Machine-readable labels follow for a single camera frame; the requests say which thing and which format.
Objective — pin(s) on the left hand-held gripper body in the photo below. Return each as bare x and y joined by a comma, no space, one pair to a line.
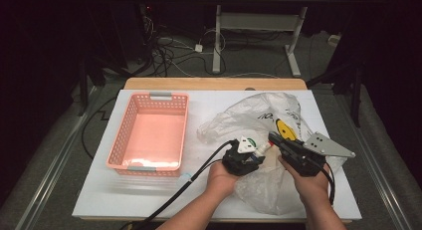
237,163

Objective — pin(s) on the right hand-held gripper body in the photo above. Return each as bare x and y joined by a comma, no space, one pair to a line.
305,160

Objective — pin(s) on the red and white toothpaste tube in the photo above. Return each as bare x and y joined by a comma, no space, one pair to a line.
270,143

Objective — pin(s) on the white smiley plastic bag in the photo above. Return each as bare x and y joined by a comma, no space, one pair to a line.
239,117

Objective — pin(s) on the pink perforated plastic basket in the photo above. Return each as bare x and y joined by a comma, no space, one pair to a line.
156,123

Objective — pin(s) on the person's left hand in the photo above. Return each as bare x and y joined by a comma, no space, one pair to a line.
219,180

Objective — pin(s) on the person's right hand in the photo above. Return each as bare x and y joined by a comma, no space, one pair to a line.
312,188

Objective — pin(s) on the white board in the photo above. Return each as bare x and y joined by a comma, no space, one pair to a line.
205,100

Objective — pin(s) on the black stand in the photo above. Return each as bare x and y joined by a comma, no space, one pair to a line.
83,87
356,97

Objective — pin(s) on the white box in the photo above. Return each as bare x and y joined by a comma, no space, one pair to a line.
333,40

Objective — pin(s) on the white-legged desk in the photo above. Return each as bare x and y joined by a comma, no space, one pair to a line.
216,41

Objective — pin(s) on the white power adapter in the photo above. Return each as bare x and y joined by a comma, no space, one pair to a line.
198,48

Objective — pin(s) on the metal floor rail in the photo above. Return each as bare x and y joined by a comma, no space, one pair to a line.
378,177
56,170

